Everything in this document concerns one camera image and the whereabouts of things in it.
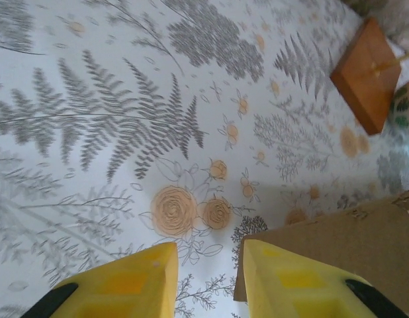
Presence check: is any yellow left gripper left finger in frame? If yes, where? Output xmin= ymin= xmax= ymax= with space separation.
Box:
xmin=21 ymin=241 xmax=179 ymax=318

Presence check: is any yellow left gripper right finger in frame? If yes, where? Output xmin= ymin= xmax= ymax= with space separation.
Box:
xmin=242 ymin=238 xmax=409 ymax=318

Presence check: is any brown cardboard box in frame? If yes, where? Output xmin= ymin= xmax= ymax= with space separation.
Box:
xmin=233 ymin=190 xmax=409 ymax=318

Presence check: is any floral tablecloth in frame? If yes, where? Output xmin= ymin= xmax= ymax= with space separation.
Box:
xmin=0 ymin=0 xmax=409 ymax=318

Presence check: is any leaf pattern bowl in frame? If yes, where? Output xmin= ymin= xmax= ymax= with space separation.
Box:
xmin=389 ymin=82 xmax=409 ymax=131

